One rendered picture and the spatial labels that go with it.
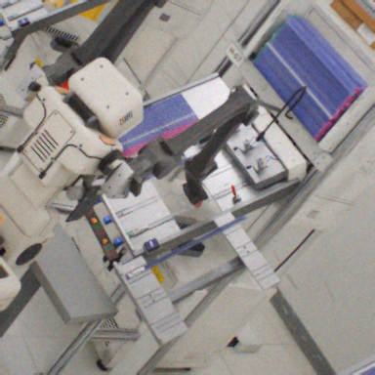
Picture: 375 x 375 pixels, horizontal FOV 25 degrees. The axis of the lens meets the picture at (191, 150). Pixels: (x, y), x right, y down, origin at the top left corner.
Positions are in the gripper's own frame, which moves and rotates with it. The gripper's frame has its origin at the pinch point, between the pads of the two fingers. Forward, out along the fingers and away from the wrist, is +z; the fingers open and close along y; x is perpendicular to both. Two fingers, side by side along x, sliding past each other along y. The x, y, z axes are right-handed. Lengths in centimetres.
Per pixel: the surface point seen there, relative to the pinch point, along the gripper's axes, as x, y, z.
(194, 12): -63, 136, 32
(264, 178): -26.8, -5.1, -5.0
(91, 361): 60, -3, 73
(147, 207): 17.2, 8.6, 0.4
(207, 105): -27, 45, 1
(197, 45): -98, 225, 146
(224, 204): -9.3, -4.7, 0.8
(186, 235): 9.8, -10.1, 1.3
